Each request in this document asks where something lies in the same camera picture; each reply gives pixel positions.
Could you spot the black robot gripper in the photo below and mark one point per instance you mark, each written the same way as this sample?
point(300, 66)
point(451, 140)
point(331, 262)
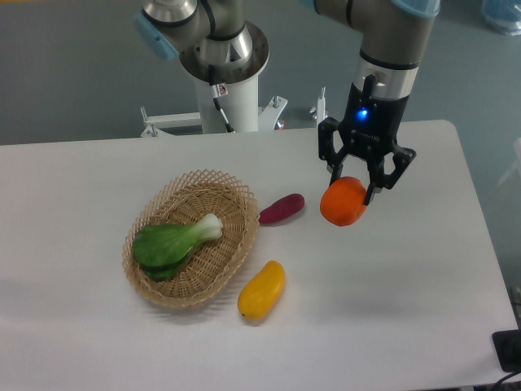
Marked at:
point(368, 131)

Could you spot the orange fruit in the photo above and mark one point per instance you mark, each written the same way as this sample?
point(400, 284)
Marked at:
point(342, 203)

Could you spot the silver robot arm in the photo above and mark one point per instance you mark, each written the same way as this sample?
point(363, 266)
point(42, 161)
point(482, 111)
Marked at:
point(395, 34)

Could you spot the purple sweet potato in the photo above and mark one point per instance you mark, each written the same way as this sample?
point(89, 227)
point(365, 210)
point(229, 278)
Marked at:
point(282, 209)

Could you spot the woven wicker basket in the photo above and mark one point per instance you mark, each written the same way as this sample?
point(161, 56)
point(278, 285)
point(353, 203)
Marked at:
point(185, 200)

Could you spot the yellow mango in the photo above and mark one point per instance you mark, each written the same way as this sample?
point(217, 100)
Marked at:
point(262, 292)

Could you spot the blue plastic bag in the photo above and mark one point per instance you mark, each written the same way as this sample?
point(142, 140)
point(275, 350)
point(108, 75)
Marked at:
point(502, 15)

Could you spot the green bok choy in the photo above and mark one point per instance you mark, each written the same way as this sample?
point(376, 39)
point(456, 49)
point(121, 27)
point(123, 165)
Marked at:
point(161, 250)

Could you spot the black device at table edge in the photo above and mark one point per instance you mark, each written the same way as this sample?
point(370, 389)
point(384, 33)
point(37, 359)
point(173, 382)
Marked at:
point(507, 346)

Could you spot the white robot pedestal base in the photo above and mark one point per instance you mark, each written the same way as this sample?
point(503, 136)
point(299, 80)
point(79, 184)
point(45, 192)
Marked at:
point(225, 76)

